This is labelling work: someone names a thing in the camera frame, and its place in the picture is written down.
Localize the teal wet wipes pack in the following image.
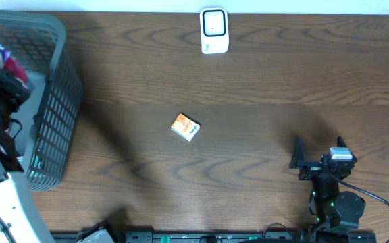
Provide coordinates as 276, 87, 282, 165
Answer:
34, 155, 44, 170

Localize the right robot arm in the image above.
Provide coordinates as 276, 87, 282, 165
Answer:
289, 137, 365, 242

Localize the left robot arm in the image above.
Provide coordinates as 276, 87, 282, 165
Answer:
0, 70, 54, 242

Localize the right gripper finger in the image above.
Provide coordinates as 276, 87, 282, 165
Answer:
289, 137, 305, 169
336, 136, 357, 163

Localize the white barcode scanner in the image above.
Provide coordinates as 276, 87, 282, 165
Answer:
199, 7, 230, 54

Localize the orange tissue pack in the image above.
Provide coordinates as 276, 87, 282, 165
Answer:
170, 113, 201, 142

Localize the grey plastic mesh basket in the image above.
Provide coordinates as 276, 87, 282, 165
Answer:
0, 11, 83, 192

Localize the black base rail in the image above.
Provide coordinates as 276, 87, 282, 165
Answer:
51, 221, 377, 243

